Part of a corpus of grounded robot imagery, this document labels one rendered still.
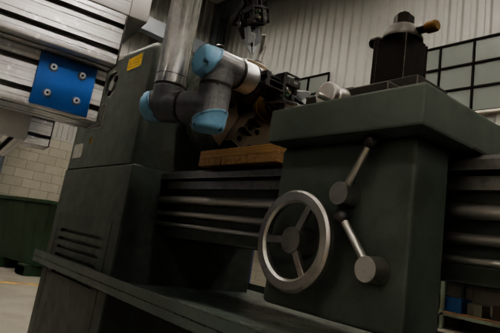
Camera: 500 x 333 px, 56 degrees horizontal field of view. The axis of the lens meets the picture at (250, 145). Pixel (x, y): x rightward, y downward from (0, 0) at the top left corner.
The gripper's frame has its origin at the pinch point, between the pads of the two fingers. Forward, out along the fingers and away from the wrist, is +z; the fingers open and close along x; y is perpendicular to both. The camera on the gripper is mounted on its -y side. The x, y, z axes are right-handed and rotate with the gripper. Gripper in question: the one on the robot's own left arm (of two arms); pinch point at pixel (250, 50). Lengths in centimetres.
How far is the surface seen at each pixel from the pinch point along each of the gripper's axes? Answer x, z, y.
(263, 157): -39, 40, 50
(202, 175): -38, 43, 25
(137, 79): -40.1, 12.7, -6.8
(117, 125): -44, 26, -15
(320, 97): -48, 31, 76
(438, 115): -47, 36, 95
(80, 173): -47, 41, -39
